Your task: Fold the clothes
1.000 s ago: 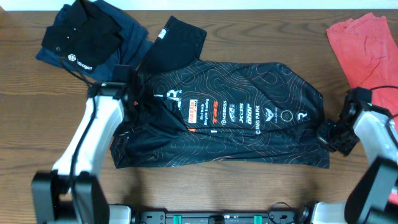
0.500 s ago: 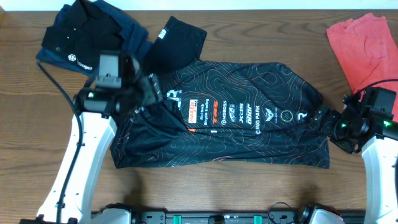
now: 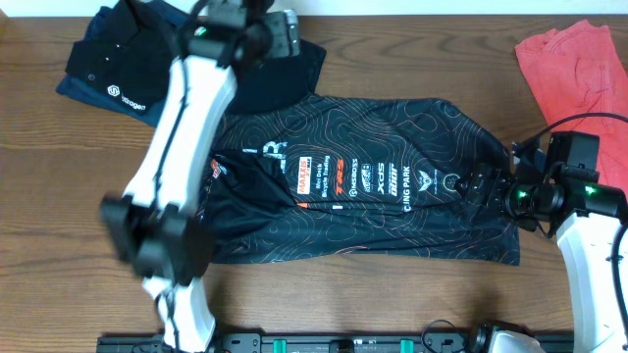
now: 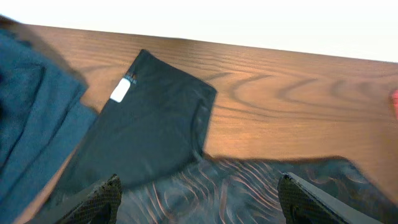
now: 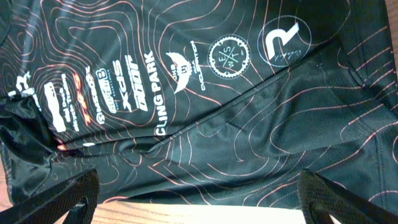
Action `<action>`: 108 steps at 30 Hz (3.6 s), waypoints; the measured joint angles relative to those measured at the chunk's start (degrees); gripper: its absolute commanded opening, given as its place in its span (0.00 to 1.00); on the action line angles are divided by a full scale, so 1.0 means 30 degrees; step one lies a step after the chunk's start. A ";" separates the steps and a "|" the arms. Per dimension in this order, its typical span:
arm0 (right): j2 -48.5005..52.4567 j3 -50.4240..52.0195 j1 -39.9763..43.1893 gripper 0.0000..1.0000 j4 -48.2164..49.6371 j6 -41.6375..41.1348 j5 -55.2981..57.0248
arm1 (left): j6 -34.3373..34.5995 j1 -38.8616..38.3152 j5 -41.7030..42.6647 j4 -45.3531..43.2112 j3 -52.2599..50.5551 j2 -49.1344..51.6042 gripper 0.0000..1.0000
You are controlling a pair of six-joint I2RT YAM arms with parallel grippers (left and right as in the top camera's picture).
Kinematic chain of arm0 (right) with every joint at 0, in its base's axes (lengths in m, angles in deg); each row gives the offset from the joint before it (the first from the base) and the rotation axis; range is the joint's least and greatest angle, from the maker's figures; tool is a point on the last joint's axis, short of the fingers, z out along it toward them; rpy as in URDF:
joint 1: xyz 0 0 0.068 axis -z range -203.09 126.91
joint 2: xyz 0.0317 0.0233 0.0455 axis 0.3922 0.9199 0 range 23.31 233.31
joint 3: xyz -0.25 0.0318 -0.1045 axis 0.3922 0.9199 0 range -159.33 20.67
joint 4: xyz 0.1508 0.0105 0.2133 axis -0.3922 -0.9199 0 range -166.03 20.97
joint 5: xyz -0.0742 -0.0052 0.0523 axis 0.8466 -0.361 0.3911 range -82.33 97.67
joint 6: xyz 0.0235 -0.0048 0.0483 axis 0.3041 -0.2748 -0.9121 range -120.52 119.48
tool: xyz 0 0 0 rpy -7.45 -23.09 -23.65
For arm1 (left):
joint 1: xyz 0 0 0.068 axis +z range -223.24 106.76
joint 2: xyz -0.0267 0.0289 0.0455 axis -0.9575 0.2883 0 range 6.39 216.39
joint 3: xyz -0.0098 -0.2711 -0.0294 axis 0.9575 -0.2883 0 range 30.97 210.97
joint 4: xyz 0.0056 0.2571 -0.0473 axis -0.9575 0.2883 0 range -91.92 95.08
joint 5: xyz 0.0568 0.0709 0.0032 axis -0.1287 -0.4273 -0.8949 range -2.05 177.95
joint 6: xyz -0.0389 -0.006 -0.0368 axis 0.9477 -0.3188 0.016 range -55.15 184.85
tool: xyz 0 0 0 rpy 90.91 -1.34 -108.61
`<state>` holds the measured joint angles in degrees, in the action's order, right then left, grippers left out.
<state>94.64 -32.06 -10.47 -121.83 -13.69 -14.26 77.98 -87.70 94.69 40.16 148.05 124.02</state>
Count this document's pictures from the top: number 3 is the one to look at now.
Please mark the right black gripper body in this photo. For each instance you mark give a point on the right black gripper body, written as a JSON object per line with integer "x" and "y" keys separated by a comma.
{"x": 517, "y": 200}

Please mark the black printed cycling jersey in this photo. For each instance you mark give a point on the black printed cycling jersey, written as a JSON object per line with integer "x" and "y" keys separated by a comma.
{"x": 295, "y": 175}

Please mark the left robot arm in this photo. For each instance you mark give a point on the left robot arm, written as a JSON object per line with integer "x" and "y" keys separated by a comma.
{"x": 153, "y": 225}

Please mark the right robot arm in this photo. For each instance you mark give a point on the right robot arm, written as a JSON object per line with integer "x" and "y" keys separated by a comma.
{"x": 588, "y": 221}

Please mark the red t-shirt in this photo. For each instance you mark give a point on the red t-shirt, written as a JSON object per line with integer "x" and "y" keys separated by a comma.
{"x": 575, "y": 71}

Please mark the folded black polo shirt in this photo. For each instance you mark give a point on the folded black polo shirt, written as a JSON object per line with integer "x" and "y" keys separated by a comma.
{"x": 122, "y": 64}

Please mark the folded navy blue shirt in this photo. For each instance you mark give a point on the folded navy blue shirt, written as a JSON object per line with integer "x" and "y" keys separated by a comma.
{"x": 147, "y": 115}

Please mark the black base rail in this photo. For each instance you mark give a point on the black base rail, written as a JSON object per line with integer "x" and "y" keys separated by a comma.
{"x": 447, "y": 342}

